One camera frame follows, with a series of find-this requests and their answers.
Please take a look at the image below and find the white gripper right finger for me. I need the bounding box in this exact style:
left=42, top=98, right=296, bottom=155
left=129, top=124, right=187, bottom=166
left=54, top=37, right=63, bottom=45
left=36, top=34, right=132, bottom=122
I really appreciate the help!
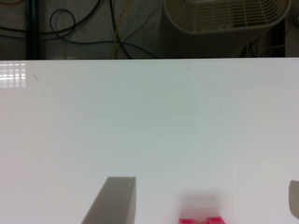
left=289, top=180, right=299, bottom=219

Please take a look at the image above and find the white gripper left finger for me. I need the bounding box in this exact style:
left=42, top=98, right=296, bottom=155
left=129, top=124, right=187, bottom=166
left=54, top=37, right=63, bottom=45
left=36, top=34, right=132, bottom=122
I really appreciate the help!
left=81, top=176, right=136, bottom=224

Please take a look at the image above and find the pink linking cube block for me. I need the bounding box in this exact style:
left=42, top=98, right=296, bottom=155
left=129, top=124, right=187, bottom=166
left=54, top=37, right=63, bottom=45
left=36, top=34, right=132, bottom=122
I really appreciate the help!
left=178, top=217, right=226, bottom=224

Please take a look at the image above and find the yellow cable on floor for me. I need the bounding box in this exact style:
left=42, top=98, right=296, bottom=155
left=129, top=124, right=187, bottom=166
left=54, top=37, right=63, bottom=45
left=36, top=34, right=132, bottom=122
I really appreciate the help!
left=113, top=0, right=133, bottom=60

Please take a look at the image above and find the black cable on floor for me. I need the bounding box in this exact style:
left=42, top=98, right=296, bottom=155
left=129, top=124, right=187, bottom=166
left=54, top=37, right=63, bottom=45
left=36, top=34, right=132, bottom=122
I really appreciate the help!
left=0, top=0, right=148, bottom=60

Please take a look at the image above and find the dark vertical post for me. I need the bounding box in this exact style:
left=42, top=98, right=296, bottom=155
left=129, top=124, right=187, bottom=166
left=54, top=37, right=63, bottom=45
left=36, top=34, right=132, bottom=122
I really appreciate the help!
left=25, top=0, right=39, bottom=60

